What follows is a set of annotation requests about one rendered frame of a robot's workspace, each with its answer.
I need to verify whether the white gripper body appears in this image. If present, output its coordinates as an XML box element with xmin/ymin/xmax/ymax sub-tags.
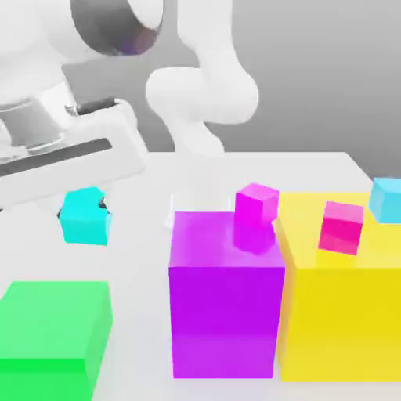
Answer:
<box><xmin>0</xmin><ymin>136</ymin><xmax>149</xmax><ymax>213</ymax></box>

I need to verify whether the small cyan cube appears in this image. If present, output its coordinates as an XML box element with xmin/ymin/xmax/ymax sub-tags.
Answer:
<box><xmin>57</xmin><ymin>186</ymin><xmax>113</xmax><ymax>247</ymax></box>

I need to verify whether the large purple box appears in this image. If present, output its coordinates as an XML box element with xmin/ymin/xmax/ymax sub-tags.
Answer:
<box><xmin>168</xmin><ymin>211</ymin><xmax>287</xmax><ymax>381</ymax></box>

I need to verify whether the small magenta cube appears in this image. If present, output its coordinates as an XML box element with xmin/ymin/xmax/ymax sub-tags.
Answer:
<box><xmin>233</xmin><ymin>182</ymin><xmax>280</xmax><ymax>255</ymax></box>

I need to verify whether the large yellow box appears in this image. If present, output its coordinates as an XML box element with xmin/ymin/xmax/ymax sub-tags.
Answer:
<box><xmin>274</xmin><ymin>191</ymin><xmax>401</xmax><ymax>384</ymax></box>

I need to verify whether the small light blue cube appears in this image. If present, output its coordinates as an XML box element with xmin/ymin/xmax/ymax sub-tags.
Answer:
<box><xmin>368</xmin><ymin>177</ymin><xmax>401</xmax><ymax>225</ymax></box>

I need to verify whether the large green box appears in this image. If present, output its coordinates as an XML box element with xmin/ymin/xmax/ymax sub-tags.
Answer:
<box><xmin>0</xmin><ymin>280</ymin><xmax>114</xmax><ymax>401</ymax></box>

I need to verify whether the small pink cube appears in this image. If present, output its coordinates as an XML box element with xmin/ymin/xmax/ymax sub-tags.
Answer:
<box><xmin>318</xmin><ymin>200</ymin><xmax>365</xmax><ymax>257</ymax></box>

